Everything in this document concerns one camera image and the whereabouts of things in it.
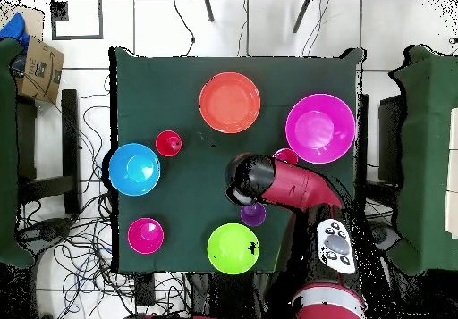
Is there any orange bowl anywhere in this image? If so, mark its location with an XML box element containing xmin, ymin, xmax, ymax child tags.
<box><xmin>199</xmin><ymin>71</ymin><xmax>262</xmax><ymax>135</ymax></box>

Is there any grey chair leg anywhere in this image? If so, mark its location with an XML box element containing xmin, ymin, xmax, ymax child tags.
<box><xmin>203</xmin><ymin>0</ymin><xmax>216</xmax><ymax>23</ymax></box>
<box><xmin>292</xmin><ymin>0</ymin><xmax>312</xmax><ymax>34</ymax></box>

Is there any green bowl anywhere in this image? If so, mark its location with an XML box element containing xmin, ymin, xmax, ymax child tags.
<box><xmin>206</xmin><ymin>222</ymin><xmax>261</xmax><ymax>276</ymax></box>

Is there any black floor cable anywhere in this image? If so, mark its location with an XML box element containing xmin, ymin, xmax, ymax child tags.
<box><xmin>173</xmin><ymin>0</ymin><xmax>197</xmax><ymax>57</ymax></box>

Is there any tangle of floor cables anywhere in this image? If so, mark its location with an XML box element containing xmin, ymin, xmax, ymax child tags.
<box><xmin>21</xmin><ymin>75</ymin><xmax>201</xmax><ymax>319</ymax></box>

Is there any black metal stand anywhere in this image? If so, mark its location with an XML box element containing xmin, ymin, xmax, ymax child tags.
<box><xmin>357</xmin><ymin>93</ymin><xmax>405</xmax><ymax>191</ymax></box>
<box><xmin>15</xmin><ymin>88</ymin><xmax>81</xmax><ymax>216</ymax></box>

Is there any large blue bowl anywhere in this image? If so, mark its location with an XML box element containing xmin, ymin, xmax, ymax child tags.
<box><xmin>108</xmin><ymin>142</ymin><xmax>162</xmax><ymax>197</ymax></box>

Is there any purple cup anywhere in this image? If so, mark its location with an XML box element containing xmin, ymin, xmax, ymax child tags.
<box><xmin>239</xmin><ymin>201</ymin><xmax>267</xmax><ymax>228</ymax></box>

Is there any blue bag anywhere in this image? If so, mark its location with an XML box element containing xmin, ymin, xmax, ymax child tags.
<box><xmin>0</xmin><ymin>12</ymin><xmax>30</xmax><ymax>54</ymax></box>

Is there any large pink bowl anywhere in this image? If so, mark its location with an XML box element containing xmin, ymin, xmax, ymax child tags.
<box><xmin>284</xmin><ymin>93</ymin><xmax>357</xmax><ymax>165</ymax></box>

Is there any green cloth covered table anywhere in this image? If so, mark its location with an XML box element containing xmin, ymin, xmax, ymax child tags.
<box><xmin>389</xmin><ymin>45</ymin><xmax>458</xmax><ymax>276</ymax></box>
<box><xmin>0</xmin><ymin>37</ymin><xmax>37</xmax><ymax>270</ymax></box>

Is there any dark green tablecloth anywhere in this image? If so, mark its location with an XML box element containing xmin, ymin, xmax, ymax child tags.
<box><xmin>108</xmin><ymin>46</ymin><xmax>366</xmax><ymax>274</ymax></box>

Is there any black pedestal foot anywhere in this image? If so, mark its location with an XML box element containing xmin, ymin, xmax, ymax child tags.
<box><xmin>17</xmin><ymin>217</ymin><xmax>74</xmax><ymax>252</ymax></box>
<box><xmin>368</xmin><ymin>222</ymin><xmax>402</xmax><ymax>254</ymax></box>

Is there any white box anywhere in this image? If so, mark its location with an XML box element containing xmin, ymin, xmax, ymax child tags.
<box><xmin>444</xmin><ymin>107</ymin><xmax>458</xmax><ymax>239</ymax></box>

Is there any red cup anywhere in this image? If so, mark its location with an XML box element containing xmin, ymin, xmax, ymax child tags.
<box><xmin>154</xmin><ymin>130</ymin><xmax>183</xmax><ymax>158</ymax></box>
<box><xmin>272</xmin><ymin>147</ymin><xmax>300</xmax><ymax>165</ymax></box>

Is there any plain cardboard box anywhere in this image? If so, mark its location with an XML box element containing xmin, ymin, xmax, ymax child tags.
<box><xmin>0</xmin><ymin>4</ymin><xmax>46</xmax><ymax>42</ymax></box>

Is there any small red bowl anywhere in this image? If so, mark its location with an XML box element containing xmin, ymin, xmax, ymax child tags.
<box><xmin>127</xmin><ymin>217</ymin><xmax>165</xmax><ymax>256</ymax></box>

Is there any printed cardboard box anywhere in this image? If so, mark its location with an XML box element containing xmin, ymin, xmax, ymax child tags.
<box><xmin>15</xmin><ymin>34</ymin><xmax>66</xmax><ymax>105</ymax></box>

